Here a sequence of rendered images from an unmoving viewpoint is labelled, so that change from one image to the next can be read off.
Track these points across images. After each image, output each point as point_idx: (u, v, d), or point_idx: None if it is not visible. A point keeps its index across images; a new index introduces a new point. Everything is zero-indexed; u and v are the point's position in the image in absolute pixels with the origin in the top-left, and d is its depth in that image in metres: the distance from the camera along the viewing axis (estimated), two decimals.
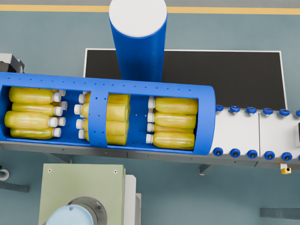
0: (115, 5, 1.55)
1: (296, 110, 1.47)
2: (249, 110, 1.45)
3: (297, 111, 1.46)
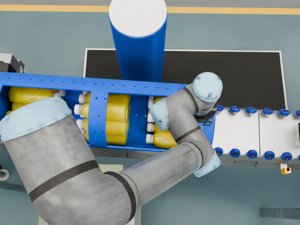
0: (115, 5, 1.55)
1: (296, 110, 1.47)
2: (249, 110, 1.45)
3: (297, 111, 1.46)
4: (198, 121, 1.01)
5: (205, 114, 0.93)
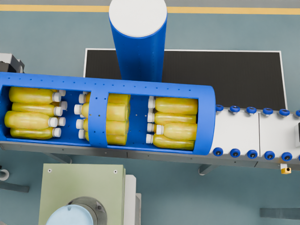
0: (115, 5, 1.55)
1: (296, 110, 1.47)
2: (249, 110, 1.45)
3: (297, 111, 1.46)
4: None
5: None
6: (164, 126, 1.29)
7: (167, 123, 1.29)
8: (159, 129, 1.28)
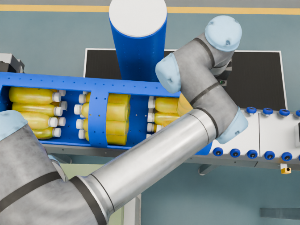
0: (115, 5, 1.55)
1: (296, 110, 1.47)
2: (249, 110, 1.45)
3: (297, 111, 1.46)
4: None
5: (218, 73, 0.77)
6: (164, 126, 1.29)
7: (167, 123, 1.29)
8: (159, 129, 1.28)
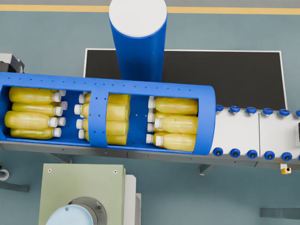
0: (115, 5, 1.55)
1: (296, 110, 1.47)
2: (249, 110, 1.45)
3: (297, 111, 1.46)
4: None
5: None
6: (164, 144, 1.27)
7: (166, 143, 1.26)
8: (158, 145, 1.28)
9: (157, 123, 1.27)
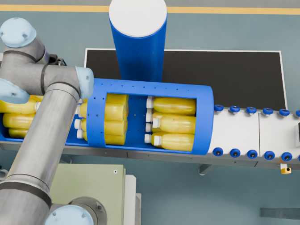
0: (115, 5, 1.55)
1: (296, 110, 1.47)
2: (249, 110, 1.45)
3: (297, 111, 1.46)
4: None
5: None
6: (162, 144, 1.27)
7: (164, 143, 1.26)
8: (156, 145, 1.28)
9: (156, 123, 1.27)
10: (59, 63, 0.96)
